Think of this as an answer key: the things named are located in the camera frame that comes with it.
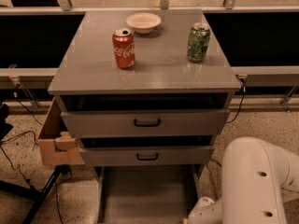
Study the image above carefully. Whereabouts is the grey drawer cabinet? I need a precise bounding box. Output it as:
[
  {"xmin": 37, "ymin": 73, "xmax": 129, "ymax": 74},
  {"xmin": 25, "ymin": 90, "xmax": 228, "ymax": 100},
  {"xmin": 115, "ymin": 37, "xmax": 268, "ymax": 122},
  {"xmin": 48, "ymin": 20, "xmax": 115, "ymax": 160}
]
[{"xmin": 47, "ymin": 8, "xmax": 242, "ymax": 173}]

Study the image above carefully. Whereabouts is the grey bottom drawer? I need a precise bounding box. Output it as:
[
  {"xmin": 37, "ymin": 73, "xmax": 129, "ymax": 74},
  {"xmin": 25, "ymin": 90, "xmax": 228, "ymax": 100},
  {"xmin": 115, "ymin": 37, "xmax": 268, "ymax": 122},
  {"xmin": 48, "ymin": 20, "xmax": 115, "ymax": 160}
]
[{"xmin": 94, "ymin": 165, "xmax": 200, "ymax": 224}]

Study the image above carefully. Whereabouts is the red cola can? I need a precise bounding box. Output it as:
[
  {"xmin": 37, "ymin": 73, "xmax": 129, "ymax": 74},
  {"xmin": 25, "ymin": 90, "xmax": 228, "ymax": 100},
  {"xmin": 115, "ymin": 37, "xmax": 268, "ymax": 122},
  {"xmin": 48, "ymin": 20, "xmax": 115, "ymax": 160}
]
[{"xmin": 112, "ymin": 28, "xmax": 135, "ymax": 69}]

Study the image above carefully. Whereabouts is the grey top drawer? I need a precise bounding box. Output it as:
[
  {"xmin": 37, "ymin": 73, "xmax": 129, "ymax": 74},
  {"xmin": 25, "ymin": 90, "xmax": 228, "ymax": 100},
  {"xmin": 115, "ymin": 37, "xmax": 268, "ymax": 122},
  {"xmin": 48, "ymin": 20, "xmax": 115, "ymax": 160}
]
[{"xmin": 61, "ymin": 109, "xmax": 229, "ymax": 138}]

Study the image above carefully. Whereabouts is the black cable left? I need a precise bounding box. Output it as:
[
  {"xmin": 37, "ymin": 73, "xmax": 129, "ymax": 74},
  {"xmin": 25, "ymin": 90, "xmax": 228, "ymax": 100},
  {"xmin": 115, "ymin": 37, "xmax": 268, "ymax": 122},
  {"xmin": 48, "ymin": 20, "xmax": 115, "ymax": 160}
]
[{"xmin": 0, "ymin": 84, "xmax": 43, "ymax": 189}]

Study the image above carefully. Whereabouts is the green soda can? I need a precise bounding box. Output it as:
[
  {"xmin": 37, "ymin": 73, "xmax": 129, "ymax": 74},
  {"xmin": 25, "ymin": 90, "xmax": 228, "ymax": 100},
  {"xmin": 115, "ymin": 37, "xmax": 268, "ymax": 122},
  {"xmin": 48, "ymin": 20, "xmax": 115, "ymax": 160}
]
[{"xmin": 187, "ymin": 22, "xmax": 210, "ymax": 63}]

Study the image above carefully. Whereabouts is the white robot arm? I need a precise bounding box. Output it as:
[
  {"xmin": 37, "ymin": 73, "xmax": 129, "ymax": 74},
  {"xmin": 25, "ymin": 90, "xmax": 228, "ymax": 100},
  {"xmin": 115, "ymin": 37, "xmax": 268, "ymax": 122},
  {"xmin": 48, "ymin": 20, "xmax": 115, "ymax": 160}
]
[{"xmin": 186, "ymin": 137, "xmax": 299, "ymax": 224}]

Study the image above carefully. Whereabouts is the black tripod stand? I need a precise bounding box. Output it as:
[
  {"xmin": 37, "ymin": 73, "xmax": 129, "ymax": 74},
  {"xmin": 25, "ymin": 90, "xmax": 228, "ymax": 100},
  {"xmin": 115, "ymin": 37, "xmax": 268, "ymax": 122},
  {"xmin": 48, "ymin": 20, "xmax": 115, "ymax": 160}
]
[{"xmin": 0, "ymin": 165, "xmax": 72, "ymax": 224}]

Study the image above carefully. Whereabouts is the metal railing frame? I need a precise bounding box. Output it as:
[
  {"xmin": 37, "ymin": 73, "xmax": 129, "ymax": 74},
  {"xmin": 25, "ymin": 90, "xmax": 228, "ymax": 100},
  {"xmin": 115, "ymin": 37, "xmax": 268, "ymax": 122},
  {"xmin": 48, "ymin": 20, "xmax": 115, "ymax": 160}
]
[{"xmin": 0, "ymin": 0, "xmax": 299, "ymax": 91}]

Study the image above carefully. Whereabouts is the grey drawer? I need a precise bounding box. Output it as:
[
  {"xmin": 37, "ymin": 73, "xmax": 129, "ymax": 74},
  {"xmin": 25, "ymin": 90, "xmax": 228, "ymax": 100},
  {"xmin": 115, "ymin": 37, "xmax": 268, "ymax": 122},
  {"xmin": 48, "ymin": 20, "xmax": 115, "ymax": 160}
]
[
  {"xmin": 80, "ymin": 146, "xmax": 214, "ymax": 166},
  {"xmin": 61, "ymin": 109, "xmax": 229, "ymax": 138},
  {"xmin": 94, "ymin": 165, "xmax": 200, "ymax": 224}
]

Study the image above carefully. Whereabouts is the wooden side box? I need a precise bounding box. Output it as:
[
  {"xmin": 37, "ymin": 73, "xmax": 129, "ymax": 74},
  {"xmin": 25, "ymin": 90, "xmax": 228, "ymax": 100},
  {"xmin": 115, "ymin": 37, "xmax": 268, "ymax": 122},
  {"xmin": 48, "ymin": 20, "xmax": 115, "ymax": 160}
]
[{"xmin": 38, "ymin": 99, "xmax": 84, "ymax": 166}]

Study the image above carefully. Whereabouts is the white paper bowl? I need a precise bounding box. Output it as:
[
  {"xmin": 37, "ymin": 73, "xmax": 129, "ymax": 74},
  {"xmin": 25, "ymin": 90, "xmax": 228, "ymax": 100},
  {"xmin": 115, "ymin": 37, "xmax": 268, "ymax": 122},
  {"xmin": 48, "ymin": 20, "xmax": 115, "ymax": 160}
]
[{"xmin": 126, "ymin": 12, "xmax": 161, "ymax": 34}]

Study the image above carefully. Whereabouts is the grey middle drawer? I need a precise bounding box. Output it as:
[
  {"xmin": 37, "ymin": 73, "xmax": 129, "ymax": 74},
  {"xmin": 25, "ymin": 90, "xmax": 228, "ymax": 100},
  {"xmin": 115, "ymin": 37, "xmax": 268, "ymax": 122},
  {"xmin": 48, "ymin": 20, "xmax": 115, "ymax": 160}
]
[{"xmin": 80, "ymin": 146, "xmax": 214, "ymax": 166}]

